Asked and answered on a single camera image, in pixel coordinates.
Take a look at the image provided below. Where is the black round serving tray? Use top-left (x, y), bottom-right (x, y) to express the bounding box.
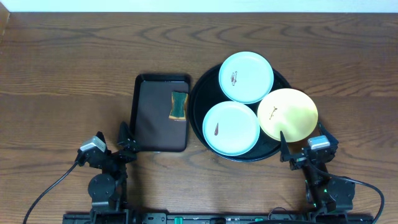
top-left (187, 64), bottom-right (280, 162)

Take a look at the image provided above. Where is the black rectangular water tray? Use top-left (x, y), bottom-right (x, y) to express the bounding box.
top-left (129, 73), bottom-right (190, 152)

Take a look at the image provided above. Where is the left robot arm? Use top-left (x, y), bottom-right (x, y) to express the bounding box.
top-left (75, 121), bottom-right (141, 223)

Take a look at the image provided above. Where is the light blue plate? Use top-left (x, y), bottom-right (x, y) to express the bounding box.
top-left (218, 52), bottom-right (274, 104)
top-left (202, 101), bottom-right (260, 156)

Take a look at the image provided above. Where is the yellow plate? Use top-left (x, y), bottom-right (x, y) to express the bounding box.
top-left (257, 88), bottom-right (318, 142)

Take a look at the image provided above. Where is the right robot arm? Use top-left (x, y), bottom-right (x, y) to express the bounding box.
top-left (280, 123), bottom-right (355, 222)

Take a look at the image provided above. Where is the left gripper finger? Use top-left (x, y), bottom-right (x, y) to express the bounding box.
top-left (117, 121), bottom-right (140, 152)
top-left (95, 131), bottom-right (107, 152)

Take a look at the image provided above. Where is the left black cable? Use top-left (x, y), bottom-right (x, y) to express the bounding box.
top-left (22, 161), bottom-right (79, 224)

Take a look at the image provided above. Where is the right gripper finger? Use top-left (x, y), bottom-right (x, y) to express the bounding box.
top-left (280, 131), bottom-right (291, 162)
top-left (318, 121), bottom-right (339, 146)

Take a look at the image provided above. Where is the yellow green scrub sponge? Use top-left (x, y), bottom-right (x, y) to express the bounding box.
top-left (169, 91), bottom-right (188, 121)

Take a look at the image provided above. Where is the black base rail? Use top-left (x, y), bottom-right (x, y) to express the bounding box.
top-left (62, 213), bottom-right (373, 224)

